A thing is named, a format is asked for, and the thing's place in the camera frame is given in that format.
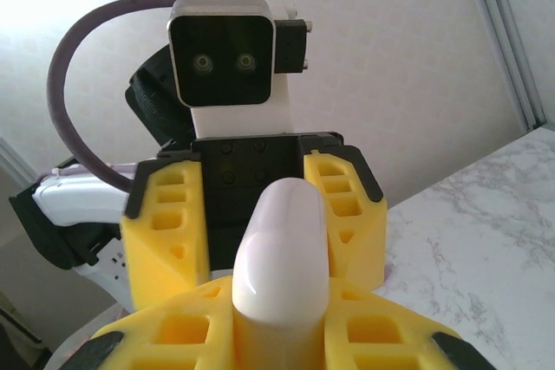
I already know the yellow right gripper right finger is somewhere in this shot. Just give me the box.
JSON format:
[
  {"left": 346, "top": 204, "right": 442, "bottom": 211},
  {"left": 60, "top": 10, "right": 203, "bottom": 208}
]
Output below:
[{"left": 323, "top": 276, "right": 480, "bottom": 370}]

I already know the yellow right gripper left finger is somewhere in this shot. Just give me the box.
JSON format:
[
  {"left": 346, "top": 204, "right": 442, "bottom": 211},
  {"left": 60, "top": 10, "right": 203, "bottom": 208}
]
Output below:
[{"left": 88, "top": 276, "right": 238, "bottom": 370}]

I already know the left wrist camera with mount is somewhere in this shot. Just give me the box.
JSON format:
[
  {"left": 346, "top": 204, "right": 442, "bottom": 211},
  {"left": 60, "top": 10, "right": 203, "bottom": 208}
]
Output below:
[{"left": 166, "top": 0, "right": 314, "bottom": 138}]

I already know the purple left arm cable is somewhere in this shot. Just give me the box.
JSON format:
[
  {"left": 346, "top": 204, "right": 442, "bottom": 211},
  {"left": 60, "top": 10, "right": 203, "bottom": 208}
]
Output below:
[{"left": 36, "top": 0, "right": 218, "bottom": 194}]

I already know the aluminium frame post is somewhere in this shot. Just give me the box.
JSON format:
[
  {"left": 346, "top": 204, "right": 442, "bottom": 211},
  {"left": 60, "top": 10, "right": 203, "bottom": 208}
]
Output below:
[{"left": 470, "top": 0, "right": 551, "bottom": 131}]

